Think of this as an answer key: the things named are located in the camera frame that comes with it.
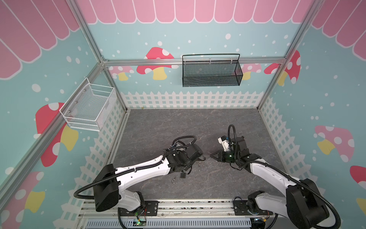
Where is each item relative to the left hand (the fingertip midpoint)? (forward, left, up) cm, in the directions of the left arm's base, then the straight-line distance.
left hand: (195, 158), depth 78 cm
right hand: (+4, -9, -3) cm, 10 cm away
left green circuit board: (-29, +29, -15) cm, 44 cm away
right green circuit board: (-26, -33, -14) cm, 44 cm away
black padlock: (-5, +7, -13) cm, 16 cm away
